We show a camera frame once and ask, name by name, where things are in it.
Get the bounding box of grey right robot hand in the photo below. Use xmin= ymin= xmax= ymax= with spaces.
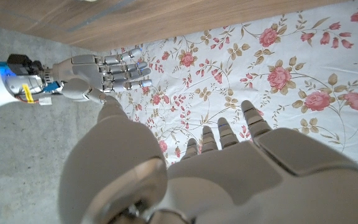
xmin=51 ymin=47 xmax=154 ymax=105

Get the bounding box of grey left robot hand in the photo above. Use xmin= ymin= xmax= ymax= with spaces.
xmin=57 ymin=96 xmax=358 ymax=224

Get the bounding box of grey tape outline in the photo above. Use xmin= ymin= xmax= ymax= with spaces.
xmin=67 ymin=0 xmax=136 ymax=32

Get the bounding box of floral backdrop cloth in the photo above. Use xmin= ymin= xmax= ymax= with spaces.
xmin=103 ymin=0 xmax=358 ymax=178

